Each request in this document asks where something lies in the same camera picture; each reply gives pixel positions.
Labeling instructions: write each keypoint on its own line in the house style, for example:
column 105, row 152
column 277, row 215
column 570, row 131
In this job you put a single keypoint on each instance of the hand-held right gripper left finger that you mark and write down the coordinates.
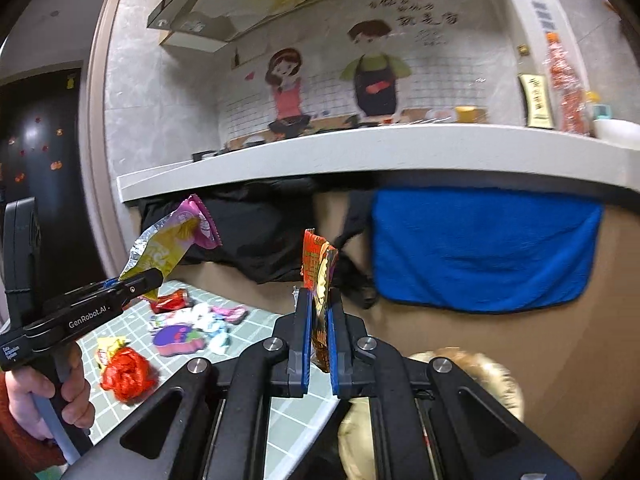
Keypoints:
column 304, row 345

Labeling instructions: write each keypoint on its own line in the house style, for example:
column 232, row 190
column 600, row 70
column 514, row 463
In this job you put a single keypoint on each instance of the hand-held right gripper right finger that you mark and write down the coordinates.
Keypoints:
column 334, row 360

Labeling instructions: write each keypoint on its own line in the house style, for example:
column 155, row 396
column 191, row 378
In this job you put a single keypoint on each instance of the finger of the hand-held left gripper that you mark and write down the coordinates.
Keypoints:
column 142, row 282
column 107, row 286

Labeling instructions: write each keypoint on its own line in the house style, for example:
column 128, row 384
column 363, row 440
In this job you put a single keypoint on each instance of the cartoon print tissue pack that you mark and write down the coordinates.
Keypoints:
column 172, row 319

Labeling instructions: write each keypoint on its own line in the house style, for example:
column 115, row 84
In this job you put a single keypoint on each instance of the yellow purple snack wrapper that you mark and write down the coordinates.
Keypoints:
column 165, row 240

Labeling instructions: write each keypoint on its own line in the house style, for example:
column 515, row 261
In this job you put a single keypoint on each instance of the purple flip-flop shaped sponge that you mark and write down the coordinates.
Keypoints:
column 177, row 340

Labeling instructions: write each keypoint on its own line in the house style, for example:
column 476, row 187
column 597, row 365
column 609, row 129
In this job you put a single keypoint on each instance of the small white tissue pack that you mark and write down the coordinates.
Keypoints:
column 207, row 316
column 219, row 342

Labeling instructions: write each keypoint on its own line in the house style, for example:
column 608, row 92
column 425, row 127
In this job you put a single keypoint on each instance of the orange red snack wrapper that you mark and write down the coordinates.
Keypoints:
column 317, row 270

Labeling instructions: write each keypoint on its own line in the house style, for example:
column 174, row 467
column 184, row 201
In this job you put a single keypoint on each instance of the person's left hand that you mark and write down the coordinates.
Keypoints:
column 30, row 390

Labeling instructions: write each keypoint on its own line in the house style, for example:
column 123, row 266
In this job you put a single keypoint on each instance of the shiny red wrapper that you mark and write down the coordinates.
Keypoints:
column 170, row 301

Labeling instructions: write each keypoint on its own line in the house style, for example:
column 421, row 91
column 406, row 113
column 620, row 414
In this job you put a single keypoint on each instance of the green grid mat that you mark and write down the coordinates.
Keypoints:
column 260, row 325

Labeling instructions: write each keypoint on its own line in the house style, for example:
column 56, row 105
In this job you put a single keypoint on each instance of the black cloth bag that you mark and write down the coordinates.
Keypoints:
column 250, row 230

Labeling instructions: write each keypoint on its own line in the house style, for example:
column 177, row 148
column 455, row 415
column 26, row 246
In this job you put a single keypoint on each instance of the group of fridge magnets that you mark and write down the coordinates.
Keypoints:
column 56, row 164

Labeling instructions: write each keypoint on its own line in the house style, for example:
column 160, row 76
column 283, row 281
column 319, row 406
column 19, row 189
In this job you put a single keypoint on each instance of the black refrigerator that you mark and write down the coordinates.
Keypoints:
column 40, row 160

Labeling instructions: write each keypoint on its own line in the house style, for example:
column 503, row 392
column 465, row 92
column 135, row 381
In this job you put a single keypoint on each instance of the black gas stove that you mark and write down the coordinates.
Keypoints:
column 207, row 154

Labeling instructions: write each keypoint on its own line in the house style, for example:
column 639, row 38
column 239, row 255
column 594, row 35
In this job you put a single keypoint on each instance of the blue towel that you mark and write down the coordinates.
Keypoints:
column 480, row 250

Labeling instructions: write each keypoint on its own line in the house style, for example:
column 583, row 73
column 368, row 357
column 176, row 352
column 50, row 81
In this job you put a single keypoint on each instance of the white stone counter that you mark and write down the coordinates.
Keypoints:
column 400, row 152

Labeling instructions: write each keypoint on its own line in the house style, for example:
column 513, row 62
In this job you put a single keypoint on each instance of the brown cabinet front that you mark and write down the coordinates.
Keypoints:
column 575, row 360

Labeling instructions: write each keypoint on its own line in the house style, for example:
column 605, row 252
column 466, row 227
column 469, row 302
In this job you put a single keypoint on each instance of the yellow cup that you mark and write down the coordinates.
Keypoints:
column 470, row 114

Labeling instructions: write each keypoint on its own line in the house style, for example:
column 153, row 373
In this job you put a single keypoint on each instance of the glass range hood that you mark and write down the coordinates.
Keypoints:
column 260, row 5

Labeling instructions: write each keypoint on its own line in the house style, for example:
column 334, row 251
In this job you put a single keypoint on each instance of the glass bottle yellow label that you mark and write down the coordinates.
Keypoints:
column 536, row 102

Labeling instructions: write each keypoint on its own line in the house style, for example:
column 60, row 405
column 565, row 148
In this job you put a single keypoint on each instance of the bottle with orange contents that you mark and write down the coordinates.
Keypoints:
column 567, row 90

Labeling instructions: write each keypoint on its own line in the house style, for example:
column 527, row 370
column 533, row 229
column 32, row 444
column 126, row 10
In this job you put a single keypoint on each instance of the white bowl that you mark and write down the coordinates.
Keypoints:
column 617, row 132

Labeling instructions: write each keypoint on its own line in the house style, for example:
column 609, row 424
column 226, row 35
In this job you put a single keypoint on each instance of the small yellow topped container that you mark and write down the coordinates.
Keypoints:
column 597, row 105

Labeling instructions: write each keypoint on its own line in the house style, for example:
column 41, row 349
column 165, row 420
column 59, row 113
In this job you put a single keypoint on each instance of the white water heater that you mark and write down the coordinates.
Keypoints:
column 530, row 25

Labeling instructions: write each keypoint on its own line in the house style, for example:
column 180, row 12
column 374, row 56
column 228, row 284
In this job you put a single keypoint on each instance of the cartoon couple wall sticker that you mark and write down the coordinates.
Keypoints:
column 375, row 70

